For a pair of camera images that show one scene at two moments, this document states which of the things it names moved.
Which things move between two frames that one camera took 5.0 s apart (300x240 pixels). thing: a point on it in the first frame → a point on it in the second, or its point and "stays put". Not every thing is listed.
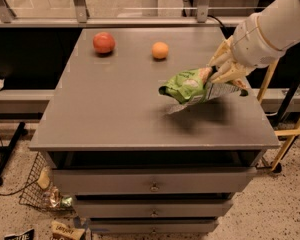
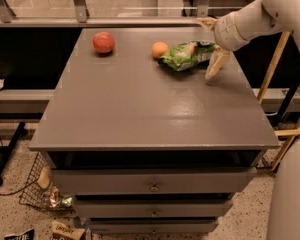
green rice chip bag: x=194 y=86 → x=187 y=54
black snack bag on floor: x=28 y=235 stays put
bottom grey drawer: x=153 y=225 stays put
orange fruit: x=160 y=50 stays put
